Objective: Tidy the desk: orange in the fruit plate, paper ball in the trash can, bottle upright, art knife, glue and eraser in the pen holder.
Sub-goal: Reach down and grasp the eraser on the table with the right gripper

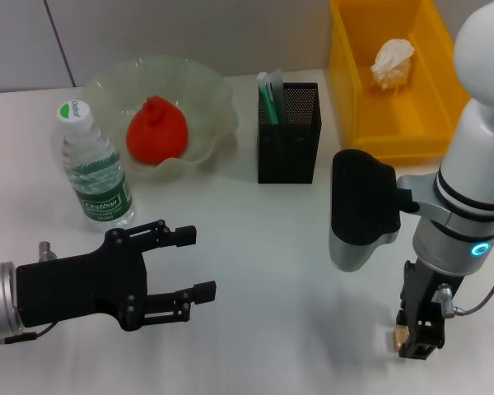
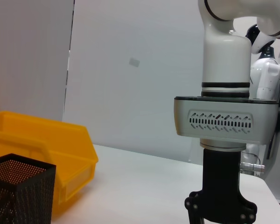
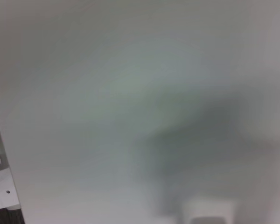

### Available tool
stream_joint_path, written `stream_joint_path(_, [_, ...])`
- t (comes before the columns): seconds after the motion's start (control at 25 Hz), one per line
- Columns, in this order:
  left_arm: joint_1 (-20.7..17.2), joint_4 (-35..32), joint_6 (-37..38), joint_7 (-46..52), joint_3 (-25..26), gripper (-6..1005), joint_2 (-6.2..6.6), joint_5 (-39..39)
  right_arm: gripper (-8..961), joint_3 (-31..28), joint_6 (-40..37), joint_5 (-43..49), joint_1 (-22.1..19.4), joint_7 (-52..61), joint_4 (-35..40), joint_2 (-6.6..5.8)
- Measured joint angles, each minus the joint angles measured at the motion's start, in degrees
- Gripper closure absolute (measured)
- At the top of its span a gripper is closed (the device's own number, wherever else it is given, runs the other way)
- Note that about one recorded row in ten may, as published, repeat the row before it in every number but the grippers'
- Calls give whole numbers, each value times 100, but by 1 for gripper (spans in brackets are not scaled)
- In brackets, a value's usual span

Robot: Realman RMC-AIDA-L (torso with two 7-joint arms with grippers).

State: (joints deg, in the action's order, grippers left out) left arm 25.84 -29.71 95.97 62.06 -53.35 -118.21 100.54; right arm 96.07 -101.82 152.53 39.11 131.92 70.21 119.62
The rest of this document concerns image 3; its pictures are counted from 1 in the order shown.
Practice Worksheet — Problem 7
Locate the beige eraser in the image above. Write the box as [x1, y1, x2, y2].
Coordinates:
[183, 199, 235, 224]

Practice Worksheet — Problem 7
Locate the white panel with holes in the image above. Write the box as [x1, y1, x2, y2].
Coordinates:
[0, 168, 21, 210]

